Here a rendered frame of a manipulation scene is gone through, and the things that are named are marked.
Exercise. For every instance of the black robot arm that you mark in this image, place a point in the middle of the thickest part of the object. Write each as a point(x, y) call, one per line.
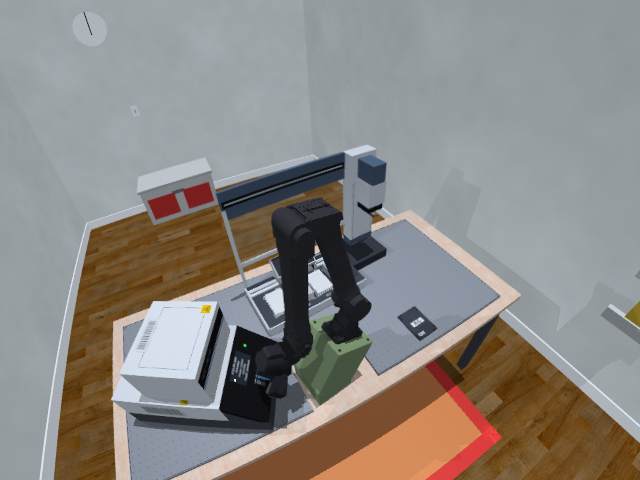
point(299, 225)

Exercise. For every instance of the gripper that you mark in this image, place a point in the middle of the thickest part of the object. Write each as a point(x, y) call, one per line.
point(264, 376)

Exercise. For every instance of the white lab instrument with black keypad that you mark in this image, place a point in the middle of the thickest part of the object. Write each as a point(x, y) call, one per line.
point(190, 368)

